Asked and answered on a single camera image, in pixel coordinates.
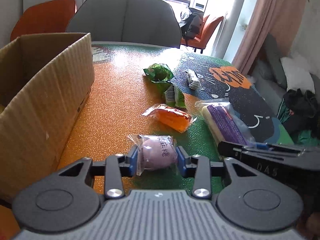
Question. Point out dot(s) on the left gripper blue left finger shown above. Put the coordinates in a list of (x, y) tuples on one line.
[(113, 169)]

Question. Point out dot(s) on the orange chair by window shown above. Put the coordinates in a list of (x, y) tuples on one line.
[(200, 41)]

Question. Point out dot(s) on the round green snack packet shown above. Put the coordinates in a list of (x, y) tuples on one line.
[(158, 72)]

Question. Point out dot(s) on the orange snack packet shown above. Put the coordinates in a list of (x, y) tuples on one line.
[(170, 116)]

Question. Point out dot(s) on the orange chair by wall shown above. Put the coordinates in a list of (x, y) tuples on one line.
[(48, 17)]

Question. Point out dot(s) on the colourful cat table mat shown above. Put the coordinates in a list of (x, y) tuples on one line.
[(64, 206)]

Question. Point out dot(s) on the brown cardboard box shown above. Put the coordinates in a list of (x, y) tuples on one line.
[(45, 81)]

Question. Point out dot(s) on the white pillow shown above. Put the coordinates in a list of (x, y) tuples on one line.
[(297, 73)]

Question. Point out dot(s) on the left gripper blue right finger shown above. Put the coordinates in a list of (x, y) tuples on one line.
[(201, 169)]

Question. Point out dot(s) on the purple white biscuit packet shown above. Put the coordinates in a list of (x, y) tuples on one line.
[(223, 123)]

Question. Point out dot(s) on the pink curtain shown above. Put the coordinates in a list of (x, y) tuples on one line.
[(280, 18)]

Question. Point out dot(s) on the purple mochi snack packet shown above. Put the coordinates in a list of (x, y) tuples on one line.
[(155, 152)]

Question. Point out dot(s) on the black clothes pile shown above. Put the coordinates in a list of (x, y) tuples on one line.
[(299, 112)]

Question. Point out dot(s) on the dark backpack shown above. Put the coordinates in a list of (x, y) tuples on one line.
[(191, 22)]

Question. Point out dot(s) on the grey upholstered chair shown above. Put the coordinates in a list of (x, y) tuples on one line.
[(135, 21)]

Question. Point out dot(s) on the flat green snack packet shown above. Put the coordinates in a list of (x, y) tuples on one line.
[(171, 94)]

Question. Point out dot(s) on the small white snack packet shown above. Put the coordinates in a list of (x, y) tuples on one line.
[(194, 82)]

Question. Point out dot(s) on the person's right hand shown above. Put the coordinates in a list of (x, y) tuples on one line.
[(310, 229)]

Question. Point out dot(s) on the grey sofa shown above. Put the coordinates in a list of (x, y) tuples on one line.
[(269, 76)]

